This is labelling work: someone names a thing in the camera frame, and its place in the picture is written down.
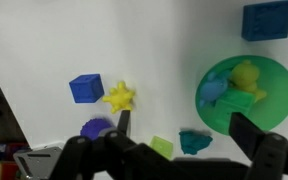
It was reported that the yellow spiky toy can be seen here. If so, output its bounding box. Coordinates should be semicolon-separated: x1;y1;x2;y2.
101;80;137;115

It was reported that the grey metal mounting plate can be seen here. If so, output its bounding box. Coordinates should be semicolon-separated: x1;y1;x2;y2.
12;145;64;180

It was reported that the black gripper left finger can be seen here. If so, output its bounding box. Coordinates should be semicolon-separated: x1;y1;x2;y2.
48;109;176;180

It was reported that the small red box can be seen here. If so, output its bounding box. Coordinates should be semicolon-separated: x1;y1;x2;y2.
7;142;30;158

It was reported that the light green block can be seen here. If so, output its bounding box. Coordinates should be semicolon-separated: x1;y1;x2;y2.
149;135;175;160

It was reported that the teal blue embossed cube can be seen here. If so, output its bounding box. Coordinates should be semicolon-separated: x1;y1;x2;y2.
240;0;288;42

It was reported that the purple spiky ball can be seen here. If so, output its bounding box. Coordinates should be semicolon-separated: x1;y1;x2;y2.
79;116;115;142

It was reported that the teal cube block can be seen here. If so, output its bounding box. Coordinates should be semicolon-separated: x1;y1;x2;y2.
178;129;214;156

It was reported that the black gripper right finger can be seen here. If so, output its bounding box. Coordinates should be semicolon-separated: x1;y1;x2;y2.
228;111;288;180

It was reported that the yellow-green animal toy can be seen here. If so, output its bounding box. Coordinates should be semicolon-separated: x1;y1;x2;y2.
229;59;268;103

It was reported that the royal blue cube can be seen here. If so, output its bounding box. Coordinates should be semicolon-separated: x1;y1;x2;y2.
68;73;105;104

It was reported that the green bowl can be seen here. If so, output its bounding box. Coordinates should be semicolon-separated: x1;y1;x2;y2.
194;54;288;136

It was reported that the blue fish toy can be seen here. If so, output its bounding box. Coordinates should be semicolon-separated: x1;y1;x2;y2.
198;69;233;108

